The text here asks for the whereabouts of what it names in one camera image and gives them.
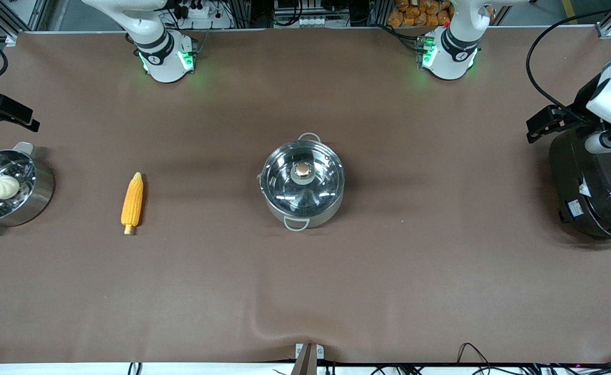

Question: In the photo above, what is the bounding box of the yellow corn cob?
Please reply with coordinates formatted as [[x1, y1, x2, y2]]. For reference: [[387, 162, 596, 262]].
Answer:
[[121, 172, 145, 235]]

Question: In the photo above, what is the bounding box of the glass pot lid with knob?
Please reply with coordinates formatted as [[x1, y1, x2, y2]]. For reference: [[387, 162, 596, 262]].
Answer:
[[262, 142, 346, 209]]

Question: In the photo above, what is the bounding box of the stainless steel steamer pot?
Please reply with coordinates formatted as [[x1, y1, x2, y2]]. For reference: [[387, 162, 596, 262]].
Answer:
[[0, 142, 56, 235]]

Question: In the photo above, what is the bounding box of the stainless steel cooking pot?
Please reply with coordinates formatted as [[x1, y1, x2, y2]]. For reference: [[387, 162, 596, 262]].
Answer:
[[257, 132, 346, 232]]

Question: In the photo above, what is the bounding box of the white steamed bun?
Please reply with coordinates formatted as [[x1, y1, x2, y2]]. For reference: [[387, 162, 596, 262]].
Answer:
[[0, 174, 21, 200]]

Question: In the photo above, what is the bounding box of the black rice cooker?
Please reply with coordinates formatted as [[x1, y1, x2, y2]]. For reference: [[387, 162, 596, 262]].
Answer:
[[549, 124, 611, 246]]

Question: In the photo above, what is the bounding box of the bag of orange snacks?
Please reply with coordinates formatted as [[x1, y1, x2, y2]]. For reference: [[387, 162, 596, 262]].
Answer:
[[387, 0, 494, 28]]

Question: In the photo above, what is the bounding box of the white power strip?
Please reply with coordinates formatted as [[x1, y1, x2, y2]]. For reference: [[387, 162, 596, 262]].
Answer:
[[173, 2, 213, 20]]

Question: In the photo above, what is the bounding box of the brown table cloth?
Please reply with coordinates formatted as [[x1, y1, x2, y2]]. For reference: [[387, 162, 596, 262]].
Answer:
[[0, 26, 611, 365]]

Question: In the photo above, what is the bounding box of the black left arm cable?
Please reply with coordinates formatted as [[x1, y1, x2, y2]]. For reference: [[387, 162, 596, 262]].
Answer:
[[526, 4, 611, 114]]

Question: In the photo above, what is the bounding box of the aluminium frame profile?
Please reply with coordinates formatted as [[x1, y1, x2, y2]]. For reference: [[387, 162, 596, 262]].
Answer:
[[0, 0, 47, 43]]

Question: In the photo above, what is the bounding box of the black looped floor cable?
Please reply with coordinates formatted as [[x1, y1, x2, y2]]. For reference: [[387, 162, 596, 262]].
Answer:
[[456, 342, 496, 375]]

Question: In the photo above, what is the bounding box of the metal table edge bracket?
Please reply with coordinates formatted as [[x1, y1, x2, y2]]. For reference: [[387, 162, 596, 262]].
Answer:
[[291, 342, 325, 375]]

